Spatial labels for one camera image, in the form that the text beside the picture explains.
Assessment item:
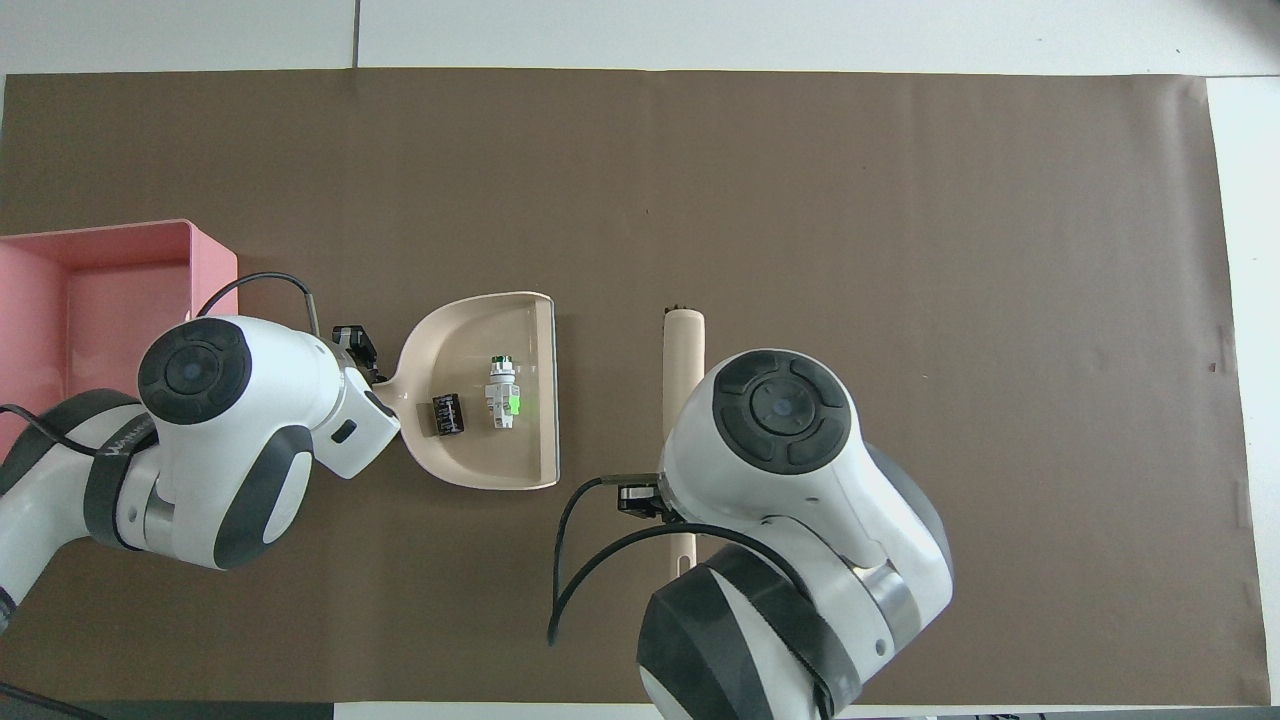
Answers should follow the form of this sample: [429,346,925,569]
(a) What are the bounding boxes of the beige plastic dustpan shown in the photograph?
[372,291,561,491]

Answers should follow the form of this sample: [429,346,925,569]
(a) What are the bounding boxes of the white push button switch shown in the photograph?
[484,354,526,432]

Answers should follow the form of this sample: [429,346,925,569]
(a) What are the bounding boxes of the pink plastic bin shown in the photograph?
[0,219,240,456]

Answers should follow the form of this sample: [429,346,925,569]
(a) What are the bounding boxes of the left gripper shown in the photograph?
[332,324,387,387]

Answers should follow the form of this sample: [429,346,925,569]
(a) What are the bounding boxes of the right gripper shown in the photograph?
[616,482,670,522]

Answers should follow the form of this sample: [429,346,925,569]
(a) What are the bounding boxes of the black cable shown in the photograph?
[0,403,157,462]
[192,271,323,339]
[546,472,801,648]

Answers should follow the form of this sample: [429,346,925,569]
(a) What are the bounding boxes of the beige hand brush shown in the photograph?
[662,303,707,577]

